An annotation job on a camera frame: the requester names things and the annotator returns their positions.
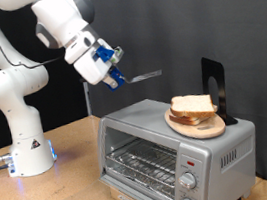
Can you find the silver toaster oven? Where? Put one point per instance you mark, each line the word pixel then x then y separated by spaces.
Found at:
pixel 216 155

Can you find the vertical metal pole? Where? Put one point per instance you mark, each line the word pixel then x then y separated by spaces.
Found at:
pixel 87 100

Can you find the metal spatula with blue block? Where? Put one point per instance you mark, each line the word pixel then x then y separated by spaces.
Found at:
pixel 143 76

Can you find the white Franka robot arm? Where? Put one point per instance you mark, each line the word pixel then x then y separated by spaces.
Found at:
pixel 23 130

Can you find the black metal bookend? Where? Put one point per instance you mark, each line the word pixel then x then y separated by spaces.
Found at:
pixel 219 73

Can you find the wrist camera on blue mount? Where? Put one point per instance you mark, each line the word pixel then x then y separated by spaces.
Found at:
pixel 103 53

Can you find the round wooden plate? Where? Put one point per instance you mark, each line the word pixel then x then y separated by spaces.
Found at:
pixel 202 130

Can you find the dark grey backdrop panel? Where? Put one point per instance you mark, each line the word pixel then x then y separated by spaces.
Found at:
pixel 179 22

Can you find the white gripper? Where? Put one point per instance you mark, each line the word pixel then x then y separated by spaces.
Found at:
pixel 88 68

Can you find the black backdrop curtain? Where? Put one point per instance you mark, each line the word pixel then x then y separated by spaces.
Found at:
pixel 64 110

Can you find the white bread slice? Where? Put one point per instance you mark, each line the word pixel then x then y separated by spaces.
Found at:
pixel 185 121
pixel 193 104

